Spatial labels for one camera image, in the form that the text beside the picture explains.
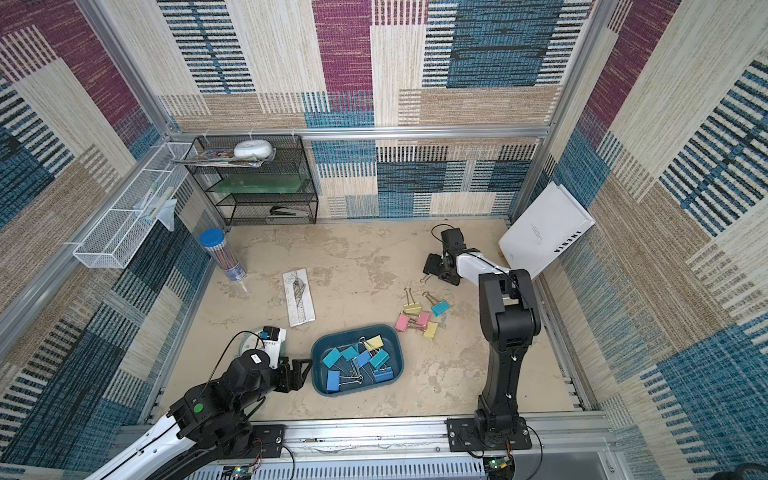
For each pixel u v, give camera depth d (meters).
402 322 0.92
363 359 0.85
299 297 0.99
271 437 0.75
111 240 0.70
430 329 0.89
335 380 0.82
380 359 0.84
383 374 0.83
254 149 0.88
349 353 0.85
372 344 0.87
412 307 0.97
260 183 0.98
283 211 1.09
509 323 0.53
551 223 0.91
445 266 0.85
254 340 0.66
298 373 0.70
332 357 0.85
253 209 1.19
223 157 0.93
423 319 0.91
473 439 0.74
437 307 0.97
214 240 0.90
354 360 0.83
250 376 0.57
